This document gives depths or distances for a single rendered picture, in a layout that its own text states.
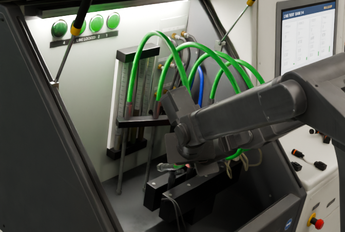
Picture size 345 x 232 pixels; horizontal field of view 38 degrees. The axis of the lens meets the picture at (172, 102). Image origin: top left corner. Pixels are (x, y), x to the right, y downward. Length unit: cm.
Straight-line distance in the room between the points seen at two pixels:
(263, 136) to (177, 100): 24
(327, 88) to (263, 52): 110
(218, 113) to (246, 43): 81
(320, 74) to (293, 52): 123
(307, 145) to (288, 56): 32
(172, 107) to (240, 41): 65
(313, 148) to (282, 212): 39
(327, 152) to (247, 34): 52
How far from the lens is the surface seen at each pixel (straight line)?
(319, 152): 178
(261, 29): 159
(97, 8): 131
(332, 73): 55
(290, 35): 174
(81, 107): 144
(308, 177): 161
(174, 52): 115
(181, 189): 141
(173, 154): 105
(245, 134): 110
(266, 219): 143
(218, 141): 114
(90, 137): 152
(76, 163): 109
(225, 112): 75
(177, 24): 160
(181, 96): 96
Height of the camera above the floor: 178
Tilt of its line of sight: 25 degrees down
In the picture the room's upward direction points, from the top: 9 degrees clockwise
